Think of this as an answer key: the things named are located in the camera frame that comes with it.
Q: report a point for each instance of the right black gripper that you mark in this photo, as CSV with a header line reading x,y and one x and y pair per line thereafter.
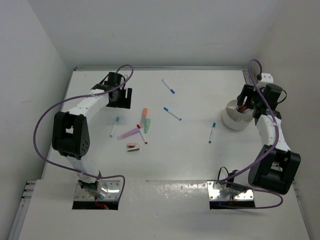
x,y
247,91

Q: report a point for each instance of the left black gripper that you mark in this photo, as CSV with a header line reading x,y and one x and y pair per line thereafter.
x,y
125,104

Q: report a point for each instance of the red ballpoint pen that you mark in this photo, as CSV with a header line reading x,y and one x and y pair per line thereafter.
x,y
241,108

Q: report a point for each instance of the red capped white marker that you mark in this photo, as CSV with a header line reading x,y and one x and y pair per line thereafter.
x,y
142,135

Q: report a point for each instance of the blue capped white marker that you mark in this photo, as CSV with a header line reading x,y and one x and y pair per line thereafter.
x,y
170,89

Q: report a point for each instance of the teal capped white marker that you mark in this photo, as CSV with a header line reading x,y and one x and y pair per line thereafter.
x,y
212,133

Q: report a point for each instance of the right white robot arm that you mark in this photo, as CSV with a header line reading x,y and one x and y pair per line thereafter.
x,y
275,167

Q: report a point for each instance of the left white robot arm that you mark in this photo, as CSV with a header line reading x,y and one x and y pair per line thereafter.
x,y
71,136

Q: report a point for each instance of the orange highlighter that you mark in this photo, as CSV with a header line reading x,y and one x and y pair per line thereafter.
x,y
143,117

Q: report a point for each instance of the green highlighter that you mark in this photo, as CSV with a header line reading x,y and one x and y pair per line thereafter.
x,y
147,125

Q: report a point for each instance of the purple highlighter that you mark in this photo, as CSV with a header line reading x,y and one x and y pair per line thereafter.
x,y
128,134

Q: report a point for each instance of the white round divided organizer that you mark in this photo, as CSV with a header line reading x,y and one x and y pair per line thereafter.
x,y
235,120

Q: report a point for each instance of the pink mini stapler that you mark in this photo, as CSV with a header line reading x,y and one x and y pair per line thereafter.
x,y
133,147

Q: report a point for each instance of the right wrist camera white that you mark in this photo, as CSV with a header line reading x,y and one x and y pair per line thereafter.
x,y
264,79

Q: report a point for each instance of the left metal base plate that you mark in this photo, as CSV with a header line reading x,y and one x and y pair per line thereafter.
x,y
102,190

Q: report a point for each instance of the metal base plate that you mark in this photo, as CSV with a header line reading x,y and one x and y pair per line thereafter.
x,y
102,190
218,192

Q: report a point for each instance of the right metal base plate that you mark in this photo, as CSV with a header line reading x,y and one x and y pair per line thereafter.
x,y
218,192

